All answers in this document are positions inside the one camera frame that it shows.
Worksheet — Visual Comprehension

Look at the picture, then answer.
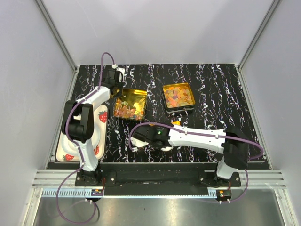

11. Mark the gold tin with lollipops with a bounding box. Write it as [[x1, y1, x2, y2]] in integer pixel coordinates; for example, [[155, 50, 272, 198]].
[[113, 89, 147, 121]]

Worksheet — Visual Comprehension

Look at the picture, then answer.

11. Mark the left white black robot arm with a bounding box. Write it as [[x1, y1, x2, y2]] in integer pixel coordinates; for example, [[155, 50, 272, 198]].
[[61, 67, 125, 186]]

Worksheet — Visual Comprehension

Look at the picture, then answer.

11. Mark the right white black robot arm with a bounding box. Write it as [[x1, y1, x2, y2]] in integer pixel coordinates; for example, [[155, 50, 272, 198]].
[[130, 123, 249, 187]]

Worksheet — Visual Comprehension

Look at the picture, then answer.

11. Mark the white jar lid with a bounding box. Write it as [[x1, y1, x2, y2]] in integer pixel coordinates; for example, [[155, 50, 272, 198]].
[[160, 146, 173, 152]]

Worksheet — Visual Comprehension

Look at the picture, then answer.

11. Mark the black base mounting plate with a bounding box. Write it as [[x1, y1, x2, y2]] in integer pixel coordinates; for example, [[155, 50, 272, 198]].
[[73, 163, 239, 188]]

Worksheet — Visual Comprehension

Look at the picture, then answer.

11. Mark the gold tin with gummies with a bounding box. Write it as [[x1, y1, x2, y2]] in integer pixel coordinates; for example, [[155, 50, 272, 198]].
[[162, 82, 195, 113]]

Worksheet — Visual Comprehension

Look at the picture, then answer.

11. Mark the black marble pattern mat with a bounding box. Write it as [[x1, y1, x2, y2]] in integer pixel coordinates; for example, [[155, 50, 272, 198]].
[[70, 63, 265, 163]]

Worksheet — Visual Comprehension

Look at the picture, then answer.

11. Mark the white paper plate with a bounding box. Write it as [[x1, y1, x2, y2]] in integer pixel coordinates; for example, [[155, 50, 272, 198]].
[[59, 124, 100, 156]]

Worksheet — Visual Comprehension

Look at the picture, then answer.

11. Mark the strawberry pattern tray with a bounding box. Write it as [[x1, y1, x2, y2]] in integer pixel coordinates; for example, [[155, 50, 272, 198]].
[[55, 105, 108, 163]]

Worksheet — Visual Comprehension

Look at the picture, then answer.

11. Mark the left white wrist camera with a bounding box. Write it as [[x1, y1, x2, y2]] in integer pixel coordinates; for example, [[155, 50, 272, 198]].
[[112, 65, 125, 83]]

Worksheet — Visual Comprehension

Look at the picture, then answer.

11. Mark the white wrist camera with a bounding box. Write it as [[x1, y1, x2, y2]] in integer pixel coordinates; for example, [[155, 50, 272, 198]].
[[130, 137, 149, 152], [112, 65, 125, 83]]

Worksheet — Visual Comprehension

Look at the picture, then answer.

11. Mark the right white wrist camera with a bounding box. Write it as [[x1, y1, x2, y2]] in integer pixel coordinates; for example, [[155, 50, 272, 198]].
[[130, 137, 149, 152]]

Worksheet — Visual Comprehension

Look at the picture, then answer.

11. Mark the left aluminium frame post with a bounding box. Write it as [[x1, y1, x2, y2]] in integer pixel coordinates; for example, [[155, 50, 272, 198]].
[[34, 0, 77, 71]]

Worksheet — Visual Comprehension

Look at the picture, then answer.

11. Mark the aluminium frame post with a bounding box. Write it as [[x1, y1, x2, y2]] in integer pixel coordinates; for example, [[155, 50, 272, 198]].
[[34, 0, 77, 71], [237, 0, 283, 70]]

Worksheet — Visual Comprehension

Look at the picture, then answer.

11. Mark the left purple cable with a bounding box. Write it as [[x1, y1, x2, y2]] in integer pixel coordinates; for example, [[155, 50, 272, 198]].
[[55, 52, 117, 223]]

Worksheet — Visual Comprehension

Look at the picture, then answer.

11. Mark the purple cable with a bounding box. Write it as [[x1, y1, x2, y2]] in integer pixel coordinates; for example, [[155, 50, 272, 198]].
[[55, 52, 117, 223], [128, 122, 265, 203]]

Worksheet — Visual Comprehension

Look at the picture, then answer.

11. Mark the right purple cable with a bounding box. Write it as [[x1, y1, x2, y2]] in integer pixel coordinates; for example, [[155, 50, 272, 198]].
[[128, 122, 265, 203]]

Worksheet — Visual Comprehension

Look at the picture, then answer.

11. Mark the aluminium rail base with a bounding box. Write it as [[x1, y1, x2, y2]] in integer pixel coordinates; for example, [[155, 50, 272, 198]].
[[32, 170, 286, 199]]

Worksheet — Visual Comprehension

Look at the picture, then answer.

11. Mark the right aluminium frame post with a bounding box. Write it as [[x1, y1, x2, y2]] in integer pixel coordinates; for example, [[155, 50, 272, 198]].
[[237, 0, 283, 70]]

